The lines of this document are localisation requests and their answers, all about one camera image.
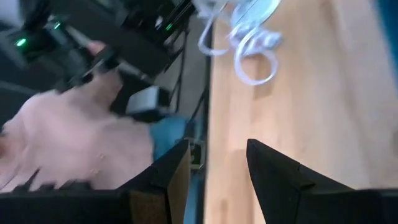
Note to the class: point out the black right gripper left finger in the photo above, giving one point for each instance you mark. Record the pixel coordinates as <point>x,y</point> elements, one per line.
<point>168,186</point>

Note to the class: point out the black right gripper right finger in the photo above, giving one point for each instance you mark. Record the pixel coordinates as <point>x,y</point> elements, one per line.
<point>280,193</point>

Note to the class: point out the person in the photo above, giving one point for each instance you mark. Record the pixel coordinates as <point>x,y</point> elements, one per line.
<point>62,140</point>

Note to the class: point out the person's hand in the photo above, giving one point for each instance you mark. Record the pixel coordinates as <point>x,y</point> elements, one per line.
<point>99,87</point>

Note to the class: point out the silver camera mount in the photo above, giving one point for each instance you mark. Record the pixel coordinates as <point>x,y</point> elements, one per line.
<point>202,155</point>

